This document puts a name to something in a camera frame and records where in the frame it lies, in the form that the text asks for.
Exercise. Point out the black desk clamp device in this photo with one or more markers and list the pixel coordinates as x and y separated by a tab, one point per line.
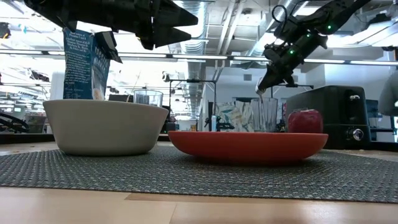
224	125

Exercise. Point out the grey woven placemat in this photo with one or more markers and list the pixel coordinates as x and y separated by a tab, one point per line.
199	177

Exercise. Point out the short clear glass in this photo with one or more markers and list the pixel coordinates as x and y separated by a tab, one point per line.
148	98

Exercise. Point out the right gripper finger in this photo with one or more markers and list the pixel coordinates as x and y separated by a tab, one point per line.
269	79

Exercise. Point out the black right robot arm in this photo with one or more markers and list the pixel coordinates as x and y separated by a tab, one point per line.
339	12

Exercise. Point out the black toaster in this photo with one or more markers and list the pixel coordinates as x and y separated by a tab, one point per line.
339	118

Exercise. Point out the black metal stand frame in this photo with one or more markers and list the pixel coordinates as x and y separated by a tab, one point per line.
192	81
306	85

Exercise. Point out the floral patterned panel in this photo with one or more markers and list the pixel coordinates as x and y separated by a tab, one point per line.
234	116

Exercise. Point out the red apple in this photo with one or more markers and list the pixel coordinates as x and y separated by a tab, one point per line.
305	122

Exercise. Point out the black curved object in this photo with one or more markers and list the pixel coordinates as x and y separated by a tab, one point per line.
14	123

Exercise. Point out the silver ventilation duct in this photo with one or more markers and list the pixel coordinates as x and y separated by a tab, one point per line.
192	77

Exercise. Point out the small light blue bottle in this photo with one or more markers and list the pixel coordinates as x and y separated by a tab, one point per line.
213	123

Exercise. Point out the beige ceramic bowl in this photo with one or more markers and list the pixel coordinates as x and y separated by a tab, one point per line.
102	127

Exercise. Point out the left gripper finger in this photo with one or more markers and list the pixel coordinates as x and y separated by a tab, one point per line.
171	15
169	35

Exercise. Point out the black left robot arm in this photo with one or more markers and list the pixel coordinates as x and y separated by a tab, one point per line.
87	12

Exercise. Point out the white pillar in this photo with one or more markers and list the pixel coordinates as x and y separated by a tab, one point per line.
56	85

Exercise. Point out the dark monitor on arm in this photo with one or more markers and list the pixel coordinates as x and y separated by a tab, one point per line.
374	109

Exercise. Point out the tall clear glass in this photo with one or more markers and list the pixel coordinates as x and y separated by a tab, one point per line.
269	115

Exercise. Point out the blue cereal box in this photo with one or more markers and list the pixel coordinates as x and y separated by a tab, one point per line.
81	68

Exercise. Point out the orange plate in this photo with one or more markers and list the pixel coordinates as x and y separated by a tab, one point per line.
248	147

